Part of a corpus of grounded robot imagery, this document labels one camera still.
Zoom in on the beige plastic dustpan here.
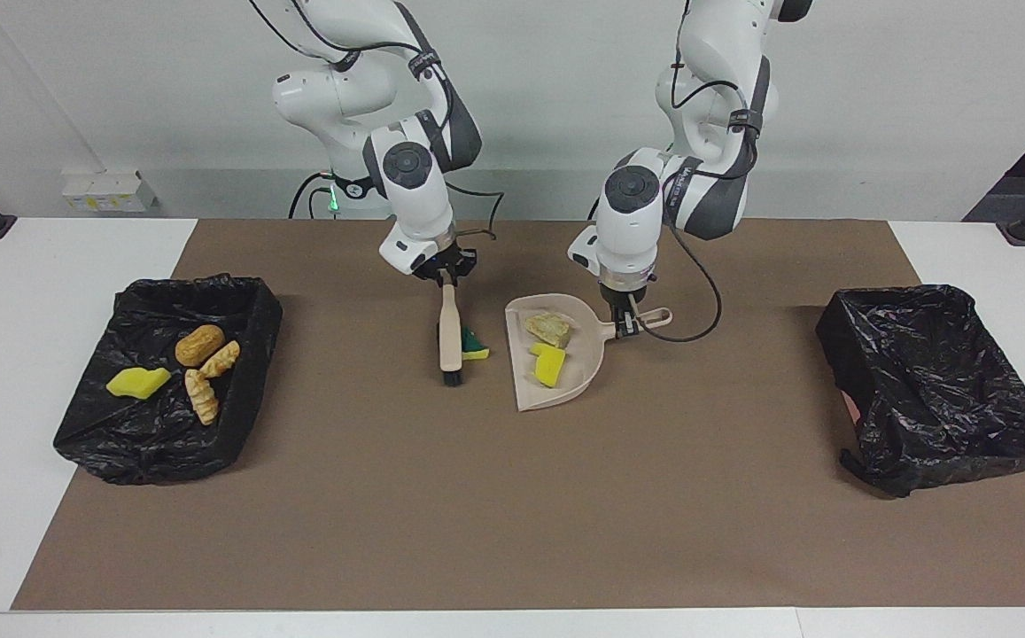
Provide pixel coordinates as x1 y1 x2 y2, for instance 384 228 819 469
505 294 674 413

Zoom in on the beige hand brush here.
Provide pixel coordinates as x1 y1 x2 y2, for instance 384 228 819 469
438 282 465 387

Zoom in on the yellow sponge block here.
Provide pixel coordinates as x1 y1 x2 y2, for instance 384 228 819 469
530 342 568 389

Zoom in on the small striped bread bun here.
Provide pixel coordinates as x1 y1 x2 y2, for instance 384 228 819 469
200 341 241 379

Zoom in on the brown bread roll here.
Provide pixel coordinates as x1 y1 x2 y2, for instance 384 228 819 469
175 324 226 368

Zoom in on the long twisted croissant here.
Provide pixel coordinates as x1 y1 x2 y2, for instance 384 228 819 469
184 369 221 426

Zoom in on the yellow sponge wedge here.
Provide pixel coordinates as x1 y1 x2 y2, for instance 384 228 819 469
106 367 172 401

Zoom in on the black bag lined pink bin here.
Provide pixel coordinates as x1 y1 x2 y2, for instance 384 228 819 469
815 284 1025 498

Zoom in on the brown table mat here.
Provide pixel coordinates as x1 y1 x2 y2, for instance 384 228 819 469
12 219 1025 611

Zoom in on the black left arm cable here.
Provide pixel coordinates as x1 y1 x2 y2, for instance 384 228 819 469
667 18 724 344

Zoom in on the black right base cable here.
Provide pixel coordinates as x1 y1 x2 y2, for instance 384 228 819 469
289 173 336 220

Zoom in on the white wall socket box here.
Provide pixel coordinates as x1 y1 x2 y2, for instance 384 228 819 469
62 170 159 214

